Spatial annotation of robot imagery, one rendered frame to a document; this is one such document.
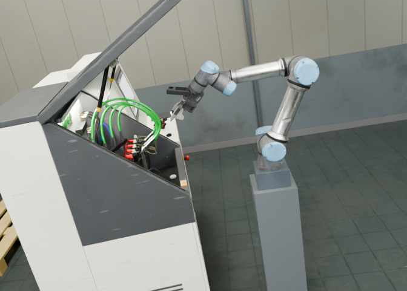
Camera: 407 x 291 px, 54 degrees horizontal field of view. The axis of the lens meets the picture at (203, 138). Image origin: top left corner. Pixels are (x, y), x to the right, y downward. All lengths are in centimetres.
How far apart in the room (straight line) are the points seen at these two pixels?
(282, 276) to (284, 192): 58
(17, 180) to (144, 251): 71
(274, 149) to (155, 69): 285
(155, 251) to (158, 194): 34
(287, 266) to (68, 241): 125
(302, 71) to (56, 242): 145
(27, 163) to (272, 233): 135
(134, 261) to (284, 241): 86
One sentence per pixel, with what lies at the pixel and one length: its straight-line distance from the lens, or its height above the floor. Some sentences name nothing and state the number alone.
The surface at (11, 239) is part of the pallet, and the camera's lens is 397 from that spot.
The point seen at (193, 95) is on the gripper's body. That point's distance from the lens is 196.
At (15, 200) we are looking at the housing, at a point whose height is 112.
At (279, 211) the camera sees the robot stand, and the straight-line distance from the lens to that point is 228.
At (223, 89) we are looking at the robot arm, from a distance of 191.
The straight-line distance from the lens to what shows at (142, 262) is 219.
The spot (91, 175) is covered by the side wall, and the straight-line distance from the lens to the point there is 195.
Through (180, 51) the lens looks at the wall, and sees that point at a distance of 458.
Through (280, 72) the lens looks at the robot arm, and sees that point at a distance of 207.
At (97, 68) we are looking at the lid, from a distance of 177.
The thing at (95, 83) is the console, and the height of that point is 145.
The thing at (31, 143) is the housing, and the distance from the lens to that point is 194.
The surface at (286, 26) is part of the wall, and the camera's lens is 462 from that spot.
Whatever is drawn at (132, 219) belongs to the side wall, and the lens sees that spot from 205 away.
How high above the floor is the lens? 191
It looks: 21 degrees down
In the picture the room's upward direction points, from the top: 10 degrees counter-clockwise
